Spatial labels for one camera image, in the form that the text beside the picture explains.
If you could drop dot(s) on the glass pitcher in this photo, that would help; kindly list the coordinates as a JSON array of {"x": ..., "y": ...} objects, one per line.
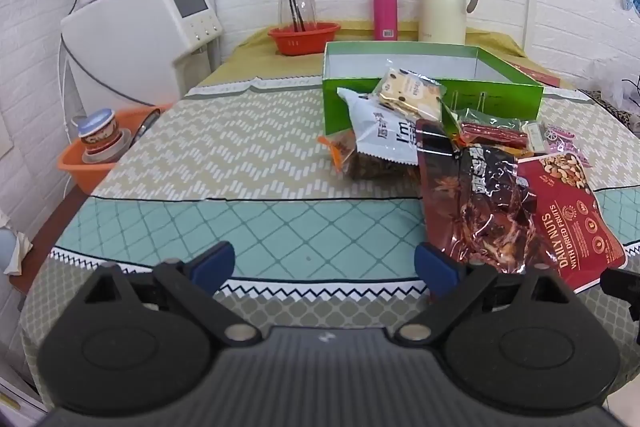
[{"x": 306, "y": 2}]

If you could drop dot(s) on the red nuts bag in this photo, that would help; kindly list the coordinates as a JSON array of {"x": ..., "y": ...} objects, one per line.
[{"x": 575, "y": 227}]

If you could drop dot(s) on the leopard print cloth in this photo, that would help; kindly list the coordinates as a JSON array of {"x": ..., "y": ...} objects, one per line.
[{"x": 617, "y": 109}]

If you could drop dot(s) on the cracker packet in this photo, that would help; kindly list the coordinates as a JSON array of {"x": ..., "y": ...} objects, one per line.
[{"x": 405, "y": 94}]

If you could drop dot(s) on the green cardboard box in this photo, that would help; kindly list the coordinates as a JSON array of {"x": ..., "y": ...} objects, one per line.
[{"x": 350, "y": 107}]

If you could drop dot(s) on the white snack bag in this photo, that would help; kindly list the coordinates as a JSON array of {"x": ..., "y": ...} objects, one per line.
[{"x": 385, "y": 132}]

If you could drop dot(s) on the patterned tablecloth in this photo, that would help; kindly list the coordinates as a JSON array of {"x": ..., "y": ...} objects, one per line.
[{"x": 250, "y": 217}]

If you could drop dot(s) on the metal utensil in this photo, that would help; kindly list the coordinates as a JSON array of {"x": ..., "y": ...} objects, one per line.
[{"x": 145, "y": 124}]

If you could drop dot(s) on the dark red snack bag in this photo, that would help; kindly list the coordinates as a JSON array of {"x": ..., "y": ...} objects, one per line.
[{"x": 475, "y": 207}]

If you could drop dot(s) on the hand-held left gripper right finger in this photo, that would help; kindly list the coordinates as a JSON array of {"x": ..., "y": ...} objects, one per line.
[{"x": 437, "y": 268}]

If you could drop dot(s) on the red envelope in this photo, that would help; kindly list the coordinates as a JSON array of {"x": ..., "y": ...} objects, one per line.
[{"x": 540, "y": 77}]

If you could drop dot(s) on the clear packet of brown snack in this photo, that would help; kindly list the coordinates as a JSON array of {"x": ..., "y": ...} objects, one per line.
[{"x": 360, "y": 167}]

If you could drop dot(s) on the yellow cloth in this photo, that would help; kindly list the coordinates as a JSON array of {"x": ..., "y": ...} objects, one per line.
[{"x": 240, "y": 62}]

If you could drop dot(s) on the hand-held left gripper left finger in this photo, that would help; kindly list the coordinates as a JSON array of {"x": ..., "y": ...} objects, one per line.
[{"x": 216, "y": 259}]

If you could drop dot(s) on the white crumpled paper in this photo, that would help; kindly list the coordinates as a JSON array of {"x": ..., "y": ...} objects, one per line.
[{"x": 15, "y": 247}]

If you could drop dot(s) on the orange plastic basin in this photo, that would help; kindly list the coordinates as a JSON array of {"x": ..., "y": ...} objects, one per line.
[{"x": 75, "y": 172}]

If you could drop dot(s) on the white appliance with screen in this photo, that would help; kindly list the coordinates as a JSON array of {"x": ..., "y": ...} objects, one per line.
[{"x": 125, "y": 47}]

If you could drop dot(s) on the red sausage packet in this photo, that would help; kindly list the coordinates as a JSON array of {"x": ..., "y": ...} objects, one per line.
[{"x": 492, "y": 134}]

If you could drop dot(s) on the pink seed packet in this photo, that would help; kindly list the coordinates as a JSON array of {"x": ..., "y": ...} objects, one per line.
[{"x": 562, "y": 139}]

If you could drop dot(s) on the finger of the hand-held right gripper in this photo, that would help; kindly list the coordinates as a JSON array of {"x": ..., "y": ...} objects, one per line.
[{"x": 622, "y": 289}]

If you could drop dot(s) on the cream thermal carafe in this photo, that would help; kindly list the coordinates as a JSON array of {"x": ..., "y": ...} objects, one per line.
[{"x": 442, "y": 7}]

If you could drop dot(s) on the clear plastic bag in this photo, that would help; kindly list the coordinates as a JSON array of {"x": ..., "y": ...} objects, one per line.
[{"x": 617, "y": 92}]

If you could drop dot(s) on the patterned ceramic bowl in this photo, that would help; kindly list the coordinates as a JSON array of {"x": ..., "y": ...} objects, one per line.
[{"x": 97, "y": 129}]

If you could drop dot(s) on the pink thermos bottle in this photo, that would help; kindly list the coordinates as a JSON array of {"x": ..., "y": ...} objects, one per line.
[{"x": 386, "y": 9}]

